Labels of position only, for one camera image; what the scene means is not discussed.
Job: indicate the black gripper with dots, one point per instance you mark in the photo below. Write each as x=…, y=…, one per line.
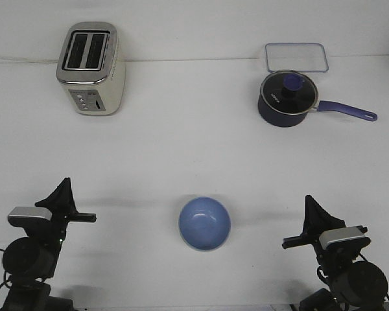
x=61, y=204
x=317, y=220

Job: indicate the blue bowl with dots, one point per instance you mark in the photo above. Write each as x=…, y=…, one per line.
x=204, y=223

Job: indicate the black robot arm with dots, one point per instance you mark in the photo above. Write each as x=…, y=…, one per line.
x=32, y=259
x=352, y=280

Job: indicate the dark blue saucepan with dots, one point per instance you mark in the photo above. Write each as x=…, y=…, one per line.
x=285, y=121

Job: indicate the glass pot lid blue knob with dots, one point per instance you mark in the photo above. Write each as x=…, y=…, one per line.
x=289, y=92

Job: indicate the cream and steel toaster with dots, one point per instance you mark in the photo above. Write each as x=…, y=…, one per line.
x=90, y=69

